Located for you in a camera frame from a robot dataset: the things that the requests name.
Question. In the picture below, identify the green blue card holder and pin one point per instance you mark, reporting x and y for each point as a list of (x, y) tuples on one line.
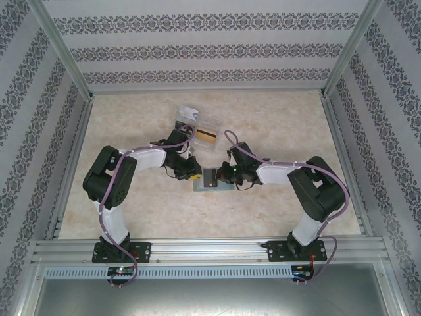
[(227, 188)]

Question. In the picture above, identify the dark grey striped card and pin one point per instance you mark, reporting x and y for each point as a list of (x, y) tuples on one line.
[(210, 177)]

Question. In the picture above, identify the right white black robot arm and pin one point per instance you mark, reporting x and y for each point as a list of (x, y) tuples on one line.
[(276, 172)]

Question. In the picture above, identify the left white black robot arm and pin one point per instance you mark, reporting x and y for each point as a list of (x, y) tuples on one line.
[(148, 159)]

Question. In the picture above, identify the black card white print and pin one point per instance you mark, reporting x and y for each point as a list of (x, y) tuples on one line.
[(182, 125)]

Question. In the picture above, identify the white card gold print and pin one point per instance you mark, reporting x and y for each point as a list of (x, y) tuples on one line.
[(189, 113)]

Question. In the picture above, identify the gold card magnetic stripe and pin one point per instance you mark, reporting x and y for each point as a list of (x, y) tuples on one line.
[(207, 140)]

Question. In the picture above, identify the clear acrylic card tray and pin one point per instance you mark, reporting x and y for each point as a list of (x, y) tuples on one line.
[(210, 123)]

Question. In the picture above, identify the grey metal lower panel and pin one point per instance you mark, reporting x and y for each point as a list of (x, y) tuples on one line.
[(210, 296)]

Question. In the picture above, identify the aluminium mounting rail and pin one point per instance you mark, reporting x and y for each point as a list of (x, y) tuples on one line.
[(210, 250)]

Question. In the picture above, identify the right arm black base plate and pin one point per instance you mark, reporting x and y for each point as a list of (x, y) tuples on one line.
[(274, 251)]

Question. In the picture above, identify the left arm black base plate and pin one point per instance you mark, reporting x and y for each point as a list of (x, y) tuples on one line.
[(144, 251)]

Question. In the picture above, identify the aluminium table side rail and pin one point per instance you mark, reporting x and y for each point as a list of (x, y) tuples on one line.
[(70, 168), (348, 168)]

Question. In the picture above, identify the aluminium frame post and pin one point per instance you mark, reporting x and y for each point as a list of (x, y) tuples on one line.
[(352, 49), (62, 49)]

